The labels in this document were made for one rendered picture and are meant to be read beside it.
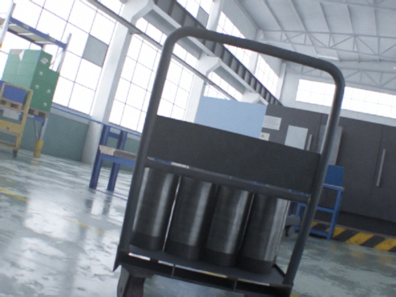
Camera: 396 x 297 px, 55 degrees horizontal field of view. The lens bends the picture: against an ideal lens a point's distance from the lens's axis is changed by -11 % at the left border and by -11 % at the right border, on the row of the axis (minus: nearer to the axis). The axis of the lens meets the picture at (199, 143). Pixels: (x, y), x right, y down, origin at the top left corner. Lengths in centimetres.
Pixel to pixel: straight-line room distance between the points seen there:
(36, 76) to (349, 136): 644
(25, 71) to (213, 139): 838
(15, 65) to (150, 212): 861
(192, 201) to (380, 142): 613
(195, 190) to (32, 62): 818
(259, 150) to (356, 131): 619
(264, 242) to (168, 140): 47
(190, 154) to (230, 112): 675
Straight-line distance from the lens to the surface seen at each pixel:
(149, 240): 142
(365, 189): 722
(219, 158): 125
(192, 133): 125
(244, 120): 785
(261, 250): 143
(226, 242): 141
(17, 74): 966
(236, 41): 125
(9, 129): 760
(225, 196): 141
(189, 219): 140
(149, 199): 140
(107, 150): 559
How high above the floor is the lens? 54
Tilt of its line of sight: 4 degrees up
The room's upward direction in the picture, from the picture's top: 13 degrees clockwise
